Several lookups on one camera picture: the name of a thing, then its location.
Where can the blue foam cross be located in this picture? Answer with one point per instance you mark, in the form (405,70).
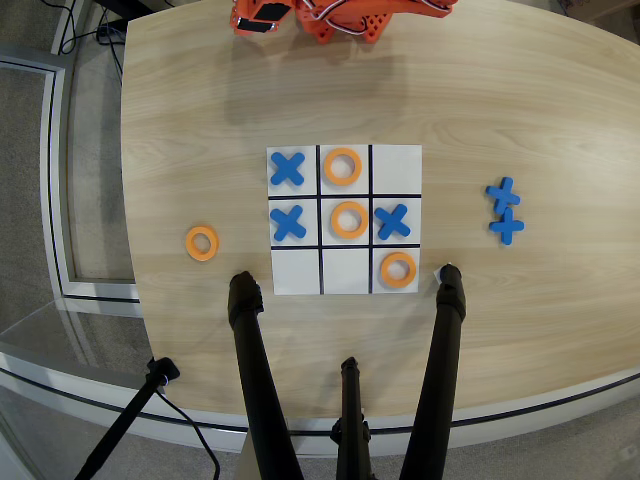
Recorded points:
(502,194)
(288,223)
(507,226)
(392,222)
(287,169)

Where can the short black tripod leg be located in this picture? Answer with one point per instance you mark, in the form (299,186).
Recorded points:
(352,415)

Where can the small white tag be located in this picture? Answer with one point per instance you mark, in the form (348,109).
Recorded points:
(436,274)

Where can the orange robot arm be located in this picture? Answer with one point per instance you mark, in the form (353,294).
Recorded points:
(360,20)

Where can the thin black stand pole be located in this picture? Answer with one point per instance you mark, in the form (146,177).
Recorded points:
(125,420)

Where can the grey metal frame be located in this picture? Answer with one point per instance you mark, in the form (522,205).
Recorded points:
(50,150)

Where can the white tic-tac-toe board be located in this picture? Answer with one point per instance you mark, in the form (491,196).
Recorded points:
(395,175)

